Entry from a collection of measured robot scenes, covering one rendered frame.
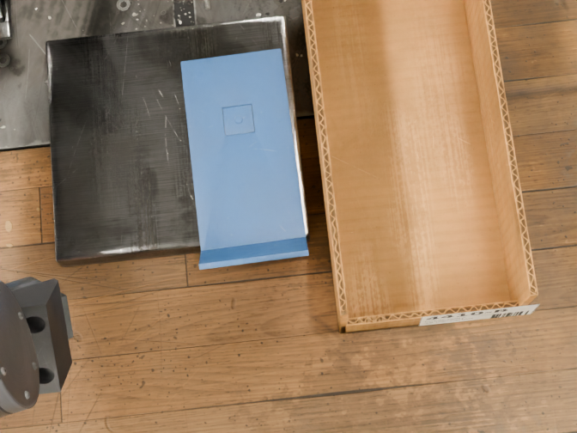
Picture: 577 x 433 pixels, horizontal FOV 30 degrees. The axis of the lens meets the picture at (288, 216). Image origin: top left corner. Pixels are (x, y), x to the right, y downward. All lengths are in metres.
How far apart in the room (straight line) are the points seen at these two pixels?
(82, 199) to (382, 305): 0.21
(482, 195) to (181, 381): 0.24
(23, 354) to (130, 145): 0.30
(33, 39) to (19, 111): 0.06
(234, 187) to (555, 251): 0.22
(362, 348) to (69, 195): 0.22
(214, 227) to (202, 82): 0.10
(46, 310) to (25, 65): 0.34
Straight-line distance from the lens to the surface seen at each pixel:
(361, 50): 0.77
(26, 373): 0.47
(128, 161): 0.74
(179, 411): 0.72
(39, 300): 0.50
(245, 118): 0.74
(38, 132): 0.78
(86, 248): 0.73
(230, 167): 0.73
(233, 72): 0.75
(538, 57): 0.79
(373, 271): 0.72
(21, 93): 0.80
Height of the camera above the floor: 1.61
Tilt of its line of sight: 75 degrees down
